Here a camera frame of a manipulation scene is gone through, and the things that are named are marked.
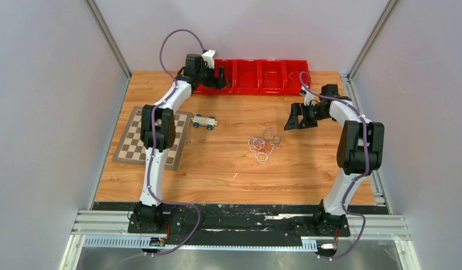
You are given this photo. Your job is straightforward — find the white toy car blue wheels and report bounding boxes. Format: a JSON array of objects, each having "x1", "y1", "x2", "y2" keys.
[{"x1": 191, "y1": 114, "x2": 218, "y2": 131}]

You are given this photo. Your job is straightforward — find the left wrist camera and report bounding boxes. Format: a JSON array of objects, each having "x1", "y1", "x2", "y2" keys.
[{"x1": 201, "y1": 50, "x2": 217, "y2": 69}]

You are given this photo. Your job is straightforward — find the blue wire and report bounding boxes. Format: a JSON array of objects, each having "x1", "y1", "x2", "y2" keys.
[{"x1": 253, "y1": 127, "x2": 282, "y2": 148}]

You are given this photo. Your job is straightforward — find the red bin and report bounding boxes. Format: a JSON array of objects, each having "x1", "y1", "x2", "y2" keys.
[
  {"x1": 233, "y1": 60, "x2": 259, "y2": 95},
  {"x1": 259, "y1": 60, "x2": 284, "y2": 95},
  {"x1": 193, "y1": 58, "x2": 213, "y2": 94},
  {"x1": 283, "y1": 60, "x2": 309, "y2": 96},
  {"x1": 212, "y1": 59, "x2": 234, "y2": 94}
]

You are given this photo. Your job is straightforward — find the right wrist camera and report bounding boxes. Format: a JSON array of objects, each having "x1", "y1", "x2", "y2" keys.
[{"x1": 300, "y1": 88, "x2": 315, "y2": 106}]

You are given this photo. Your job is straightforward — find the left aluminium frame post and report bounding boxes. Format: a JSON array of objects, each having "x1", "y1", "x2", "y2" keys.
[{"x1": 84, "y1": 0, "x2": 132, "y2": 81}]

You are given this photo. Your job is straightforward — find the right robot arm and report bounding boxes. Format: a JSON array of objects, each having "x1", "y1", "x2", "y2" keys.
[{"x1": 284, "y1": 84, "x2": 385, "y2": 235}]

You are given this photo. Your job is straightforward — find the right aluminium frame post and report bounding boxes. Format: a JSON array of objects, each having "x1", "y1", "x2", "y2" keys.
[{"x1": 347, "y1": 0, "x2": 400, "y2": 80}]

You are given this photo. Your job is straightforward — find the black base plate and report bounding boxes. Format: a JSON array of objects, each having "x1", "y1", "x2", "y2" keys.
[{"x1": 92, "y1": 201, "x2": 389, "y2": 248}]

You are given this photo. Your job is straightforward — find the aluminium frame post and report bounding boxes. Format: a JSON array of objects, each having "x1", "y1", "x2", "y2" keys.
[
  {"x1": 84, "y1": 0, "x2": 132, "y2": 81},
  {"x1": 347, "y1": 0, "x2": 400, "y2": 80}
]

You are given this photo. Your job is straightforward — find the aluminium front rail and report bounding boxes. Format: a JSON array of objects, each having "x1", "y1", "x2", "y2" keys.
[{"x1": 71, "y1": 210, "x2": 411, "y2": 252}]

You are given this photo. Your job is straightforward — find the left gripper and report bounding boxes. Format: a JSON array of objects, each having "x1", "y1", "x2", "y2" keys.
[{"x1": 196, "y1": 61, "x2": 228, "y2": 90}]

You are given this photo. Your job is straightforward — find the checkered chessboard mat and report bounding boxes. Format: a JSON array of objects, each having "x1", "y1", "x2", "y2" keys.
[{"x1": 112, "y1": 106, "x2": 194, "y2": 171}]

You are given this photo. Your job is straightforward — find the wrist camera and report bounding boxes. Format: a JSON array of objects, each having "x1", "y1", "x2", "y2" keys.
[
  {"x1": 300, "y1": 88, "x2": 315, "y2": 106},
  {"x1": 201, "y1": 50, "x2": 217, "y2": 69}
]

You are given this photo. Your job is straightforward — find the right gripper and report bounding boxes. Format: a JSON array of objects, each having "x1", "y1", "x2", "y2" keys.
[{"x1": 284, "y1": 102, "x2": 332, "y2": 131}]

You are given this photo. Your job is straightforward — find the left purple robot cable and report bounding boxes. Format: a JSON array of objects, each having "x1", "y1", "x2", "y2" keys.
[{"x1": 144, "y1": 29, "x2": 206, "y2": 258}]

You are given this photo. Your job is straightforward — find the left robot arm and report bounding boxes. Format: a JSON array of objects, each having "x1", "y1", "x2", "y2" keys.
[{"x1": 131, "y1": 50, "x2": 228, "y2": 233}]

